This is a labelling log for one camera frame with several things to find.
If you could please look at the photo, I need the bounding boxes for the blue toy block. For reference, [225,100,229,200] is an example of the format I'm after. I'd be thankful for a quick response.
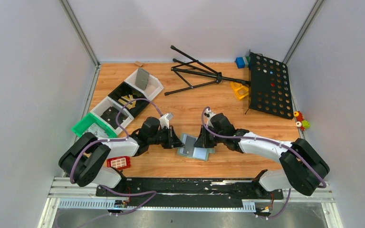
[235,56,250,69]

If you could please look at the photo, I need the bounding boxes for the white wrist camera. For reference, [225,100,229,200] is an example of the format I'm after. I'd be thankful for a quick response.
[204,108,216,126]
[159,113,173,129]

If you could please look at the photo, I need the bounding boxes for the red white toy block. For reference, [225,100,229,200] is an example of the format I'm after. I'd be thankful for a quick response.
[106,156,131,170]

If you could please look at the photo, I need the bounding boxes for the gold cards in black bin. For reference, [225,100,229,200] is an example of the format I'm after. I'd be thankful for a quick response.
[118,95,136,109]

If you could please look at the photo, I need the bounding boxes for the yellow plastic toy frame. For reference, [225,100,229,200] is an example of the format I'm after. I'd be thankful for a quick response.
[230,82,249,100]

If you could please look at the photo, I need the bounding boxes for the black folding tripod stand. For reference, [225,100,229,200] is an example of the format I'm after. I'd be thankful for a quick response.
[164,45,251,96]

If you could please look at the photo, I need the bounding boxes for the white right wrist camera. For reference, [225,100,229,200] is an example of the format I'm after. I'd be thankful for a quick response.
[204,108,216,126]

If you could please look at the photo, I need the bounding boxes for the black perforated music stand tray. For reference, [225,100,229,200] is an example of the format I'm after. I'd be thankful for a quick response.
[248,52,294,120]

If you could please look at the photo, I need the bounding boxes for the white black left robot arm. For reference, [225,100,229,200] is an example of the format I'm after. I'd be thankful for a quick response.
[58,117,184,188]

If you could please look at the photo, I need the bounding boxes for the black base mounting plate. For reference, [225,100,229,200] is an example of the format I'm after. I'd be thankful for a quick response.
[113,177,284,208]

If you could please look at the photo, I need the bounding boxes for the small wooden block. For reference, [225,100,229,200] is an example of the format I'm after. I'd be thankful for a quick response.
[134,61,144,67]

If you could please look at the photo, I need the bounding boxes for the green plastic bin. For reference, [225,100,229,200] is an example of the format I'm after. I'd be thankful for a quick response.
[71,113,117,138]

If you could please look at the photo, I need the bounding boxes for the dark credit card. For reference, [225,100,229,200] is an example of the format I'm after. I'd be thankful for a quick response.
[182,135,196,157]

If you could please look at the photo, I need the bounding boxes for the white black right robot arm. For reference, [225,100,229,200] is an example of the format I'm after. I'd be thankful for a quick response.
[194,107,330,196]

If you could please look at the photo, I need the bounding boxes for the black plastic bin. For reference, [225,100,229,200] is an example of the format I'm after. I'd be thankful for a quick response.
[108,82,149,117]

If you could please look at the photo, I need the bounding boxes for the red yellow green toy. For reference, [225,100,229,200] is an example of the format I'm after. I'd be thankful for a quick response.
[293,111,310,132]

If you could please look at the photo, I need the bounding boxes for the silver cards in green bin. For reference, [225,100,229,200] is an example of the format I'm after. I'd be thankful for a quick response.
[86,123,108,138]

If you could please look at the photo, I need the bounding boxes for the grey card holder in bin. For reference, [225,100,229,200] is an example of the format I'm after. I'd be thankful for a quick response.
[135,68,150,90]

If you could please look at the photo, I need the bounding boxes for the black item in white bin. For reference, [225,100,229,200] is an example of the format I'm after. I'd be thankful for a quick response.
[100,106,128,129]

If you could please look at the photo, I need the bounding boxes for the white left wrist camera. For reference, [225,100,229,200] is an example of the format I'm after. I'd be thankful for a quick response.
[159,113,173,129]

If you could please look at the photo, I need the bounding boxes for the white plastic bin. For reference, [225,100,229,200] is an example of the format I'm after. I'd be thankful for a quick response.
[124,69,164,101]
[91,96,134,135]

